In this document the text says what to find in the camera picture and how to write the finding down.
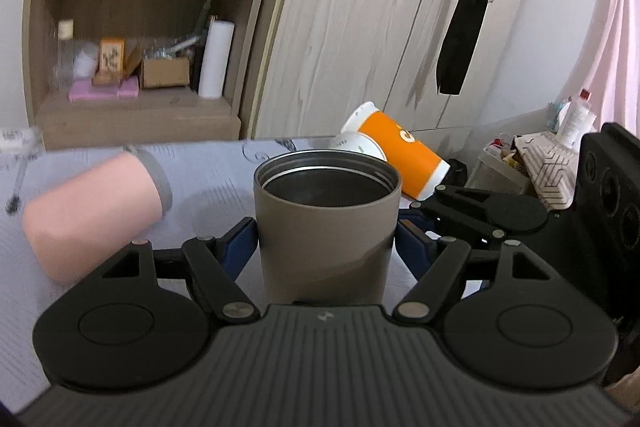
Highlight taupe steel tumbler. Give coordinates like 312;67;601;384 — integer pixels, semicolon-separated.
254;150;401;306

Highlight orange floral small box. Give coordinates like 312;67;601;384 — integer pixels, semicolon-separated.
99;38;126;72

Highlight white plastic packets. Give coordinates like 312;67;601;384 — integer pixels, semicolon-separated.
0;127;41;154

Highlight pink hanging curtain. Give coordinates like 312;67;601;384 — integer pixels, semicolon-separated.
564;0;639;134

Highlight clear bottle beige cap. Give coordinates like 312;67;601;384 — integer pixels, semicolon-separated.
54;20;75;91

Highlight white paper towel roll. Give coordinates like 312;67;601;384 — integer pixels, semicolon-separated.
198;17;235;100

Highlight geometric patterned cloth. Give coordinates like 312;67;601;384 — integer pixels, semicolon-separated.
514;131;579;210

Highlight orange paper coffee cup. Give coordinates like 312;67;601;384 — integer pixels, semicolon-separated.
341;102;450;200

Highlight small cardboard box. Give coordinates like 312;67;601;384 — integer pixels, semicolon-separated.
141;57;190;90

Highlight pink flat box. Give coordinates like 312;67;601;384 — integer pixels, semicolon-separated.
67;76;139;103

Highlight wooden open shelf unit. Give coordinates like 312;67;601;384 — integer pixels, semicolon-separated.
23;0;262;150

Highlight black ribbon bow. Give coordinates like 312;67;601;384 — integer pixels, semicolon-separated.
436;0;489;95

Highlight white bottle red cap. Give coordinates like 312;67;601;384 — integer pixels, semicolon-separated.
556;89;590;148

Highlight wooden wardrobe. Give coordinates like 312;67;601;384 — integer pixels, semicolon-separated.
241;0;521;157

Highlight pink tumbler grey lid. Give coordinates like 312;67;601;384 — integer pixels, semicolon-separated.
22;148;172;284

